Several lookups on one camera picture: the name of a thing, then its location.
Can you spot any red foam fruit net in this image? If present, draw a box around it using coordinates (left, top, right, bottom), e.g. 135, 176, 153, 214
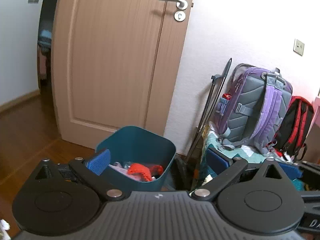
127, 163, 152, 181

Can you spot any teal plastic trash bin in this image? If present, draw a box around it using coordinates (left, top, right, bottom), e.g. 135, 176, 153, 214
95, 126, 176, 193

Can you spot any pink crumpled plastic bag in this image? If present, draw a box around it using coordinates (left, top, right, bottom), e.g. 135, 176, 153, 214
108, 162, 142, 181

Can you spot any teal white quilted blanket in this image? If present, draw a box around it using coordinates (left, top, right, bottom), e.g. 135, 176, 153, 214
198, 121, 305, 191

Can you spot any red black backpack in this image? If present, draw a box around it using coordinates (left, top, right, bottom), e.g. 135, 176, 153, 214
269, 96, 314, 161

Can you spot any purple grey backpack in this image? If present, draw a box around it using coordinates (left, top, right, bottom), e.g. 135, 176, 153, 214
214, 63, 293, 155

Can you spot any folded metal drying rack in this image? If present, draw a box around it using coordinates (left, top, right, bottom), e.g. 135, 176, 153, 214
184, 58, 232, 165

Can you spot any light wooden door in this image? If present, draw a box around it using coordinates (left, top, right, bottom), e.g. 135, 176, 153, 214
52, 0, 192, 148

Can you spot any wall socket plate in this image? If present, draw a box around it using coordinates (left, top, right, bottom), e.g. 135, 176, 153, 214
293, 39, 304, 56

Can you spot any silver door handle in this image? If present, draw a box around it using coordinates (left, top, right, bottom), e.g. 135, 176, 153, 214
159, 0, 188, 10

